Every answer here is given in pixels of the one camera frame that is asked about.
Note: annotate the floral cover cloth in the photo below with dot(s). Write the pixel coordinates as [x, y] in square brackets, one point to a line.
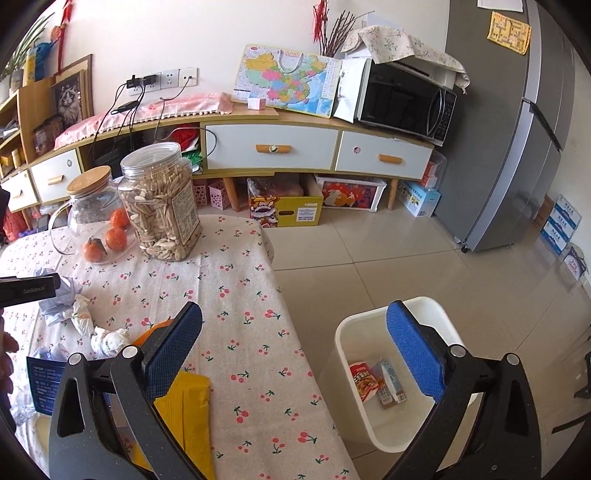
[397, 44]

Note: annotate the framed cat picture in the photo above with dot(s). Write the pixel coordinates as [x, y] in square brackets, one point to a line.
[69, 99]

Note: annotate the person's left hand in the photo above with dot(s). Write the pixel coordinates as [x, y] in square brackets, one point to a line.
[5, 362]

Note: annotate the glass pitcher wooden lid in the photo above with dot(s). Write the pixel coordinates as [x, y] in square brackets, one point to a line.
[87, 207]

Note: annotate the white plastic bin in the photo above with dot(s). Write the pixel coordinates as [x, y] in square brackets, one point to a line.
[364, 332]

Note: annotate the green potted plant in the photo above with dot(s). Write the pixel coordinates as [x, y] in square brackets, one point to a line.
[25, 41]

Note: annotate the yellow paper note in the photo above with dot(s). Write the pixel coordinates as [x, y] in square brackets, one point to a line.
[510, 32]

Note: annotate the clear plastic seed jar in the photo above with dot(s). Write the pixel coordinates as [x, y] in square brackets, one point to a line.
[161, 217]

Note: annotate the black power adapter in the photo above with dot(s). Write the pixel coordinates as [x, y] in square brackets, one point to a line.
[124, 106]

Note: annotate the white paper sheet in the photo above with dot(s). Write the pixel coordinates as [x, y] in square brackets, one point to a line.
[501, 3]

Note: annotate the white box rabbit print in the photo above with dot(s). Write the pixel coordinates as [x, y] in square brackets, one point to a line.
[351, 194]

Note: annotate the small drink carton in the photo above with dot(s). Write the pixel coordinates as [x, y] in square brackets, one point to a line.
[390, 383]

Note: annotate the red cloth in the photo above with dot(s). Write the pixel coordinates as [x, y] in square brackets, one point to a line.
[187, 141]

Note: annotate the red white small box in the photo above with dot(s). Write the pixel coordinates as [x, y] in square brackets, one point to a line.
[431, 170]

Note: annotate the small white pink cube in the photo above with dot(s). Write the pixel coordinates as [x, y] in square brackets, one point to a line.
[256, 104]

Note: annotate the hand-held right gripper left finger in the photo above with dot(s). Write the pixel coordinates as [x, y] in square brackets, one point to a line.
[173, 350]

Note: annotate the yellow cloth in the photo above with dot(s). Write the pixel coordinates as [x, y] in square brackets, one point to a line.
[184, 406]

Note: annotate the clear plastic bag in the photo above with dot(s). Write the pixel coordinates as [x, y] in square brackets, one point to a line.
[277, 187]

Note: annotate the white plastic wrapper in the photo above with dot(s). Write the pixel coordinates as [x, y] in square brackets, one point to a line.
[23, 406]

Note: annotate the yellow cardboard box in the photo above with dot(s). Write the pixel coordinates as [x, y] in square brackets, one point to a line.
[286, 212]

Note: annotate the blue printed packet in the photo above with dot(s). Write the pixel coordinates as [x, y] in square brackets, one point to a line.
[44, 383]

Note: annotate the black plug charger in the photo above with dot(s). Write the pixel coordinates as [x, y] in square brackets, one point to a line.
[134, 83]

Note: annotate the black microwave oven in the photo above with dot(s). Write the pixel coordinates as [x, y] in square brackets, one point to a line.
[397, 99]

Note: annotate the blue ornament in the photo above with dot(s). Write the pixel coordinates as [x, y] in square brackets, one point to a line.
[44, 53]

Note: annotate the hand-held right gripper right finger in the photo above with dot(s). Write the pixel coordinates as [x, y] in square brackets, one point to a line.
[415, 355]

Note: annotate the red hanging ornament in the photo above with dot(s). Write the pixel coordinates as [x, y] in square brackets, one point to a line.
[319, 16]
[62, 23]

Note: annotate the wooden shelf unit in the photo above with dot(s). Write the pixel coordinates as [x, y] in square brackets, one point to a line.
[34, 97]

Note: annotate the colourful map board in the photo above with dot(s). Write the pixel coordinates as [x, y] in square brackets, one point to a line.
[286, 83]

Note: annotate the yellow bottle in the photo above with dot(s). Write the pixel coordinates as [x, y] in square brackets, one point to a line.
[30, 69]

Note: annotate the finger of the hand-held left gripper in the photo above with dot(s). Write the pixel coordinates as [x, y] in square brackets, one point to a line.
[27, 290]
[3, 201]

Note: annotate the red snack packet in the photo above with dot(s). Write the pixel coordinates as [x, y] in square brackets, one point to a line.
[364, 381]

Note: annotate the white tissue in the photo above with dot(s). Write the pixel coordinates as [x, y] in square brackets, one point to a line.
[108, 344]
[82, 316]
[51, 353]

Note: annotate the blue grey paper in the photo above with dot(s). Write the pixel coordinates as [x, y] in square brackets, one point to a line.
[55, 307]

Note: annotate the white wall socket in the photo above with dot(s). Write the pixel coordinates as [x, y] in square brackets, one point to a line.
[168, 79]
[188, 76]
[151, 83]

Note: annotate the dried branches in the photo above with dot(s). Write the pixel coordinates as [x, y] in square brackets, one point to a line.
[337, 34]

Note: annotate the pink perforated box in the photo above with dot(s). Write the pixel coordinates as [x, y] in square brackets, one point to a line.
[219, 194]
[201, 194]

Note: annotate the brown cardboard box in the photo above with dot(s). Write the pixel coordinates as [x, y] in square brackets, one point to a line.
[545, 210]

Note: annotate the pink fringed cloth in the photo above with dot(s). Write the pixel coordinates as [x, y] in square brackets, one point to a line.
[184, 104]

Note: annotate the long wooden cabinet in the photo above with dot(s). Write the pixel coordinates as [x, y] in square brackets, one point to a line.
[277, 120]

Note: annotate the orange mandarin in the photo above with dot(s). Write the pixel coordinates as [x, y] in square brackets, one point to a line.
[121, 218]
[115, 238]
[93, 249]

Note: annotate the red mesh bag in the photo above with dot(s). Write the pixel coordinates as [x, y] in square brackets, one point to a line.
[14, 226]

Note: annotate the cherry print tablecloth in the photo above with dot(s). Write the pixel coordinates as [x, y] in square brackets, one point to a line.
[249, 323]

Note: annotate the grey refrigerator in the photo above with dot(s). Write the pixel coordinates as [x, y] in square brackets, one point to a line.
[489, 138]

